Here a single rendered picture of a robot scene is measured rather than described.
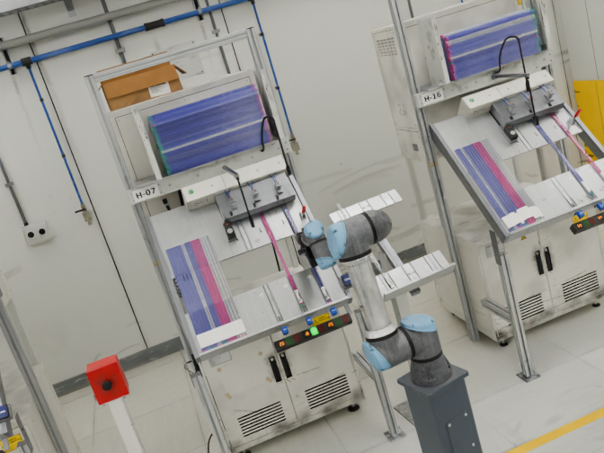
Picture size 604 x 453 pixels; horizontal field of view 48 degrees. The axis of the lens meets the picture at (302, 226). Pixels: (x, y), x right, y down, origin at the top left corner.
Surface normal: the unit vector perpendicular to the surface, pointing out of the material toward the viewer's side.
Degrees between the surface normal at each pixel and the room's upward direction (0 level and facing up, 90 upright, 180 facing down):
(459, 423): 90
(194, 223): 47
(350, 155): 90
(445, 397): 90
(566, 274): 90
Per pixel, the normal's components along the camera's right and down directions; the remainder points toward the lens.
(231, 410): 0.27, 0.18
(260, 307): 0.01, -0.49
